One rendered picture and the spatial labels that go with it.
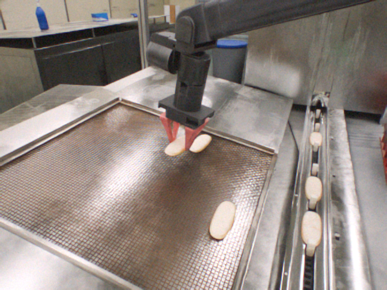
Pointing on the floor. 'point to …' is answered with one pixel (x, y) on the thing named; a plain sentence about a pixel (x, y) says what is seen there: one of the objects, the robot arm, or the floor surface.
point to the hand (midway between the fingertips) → (179, 142)
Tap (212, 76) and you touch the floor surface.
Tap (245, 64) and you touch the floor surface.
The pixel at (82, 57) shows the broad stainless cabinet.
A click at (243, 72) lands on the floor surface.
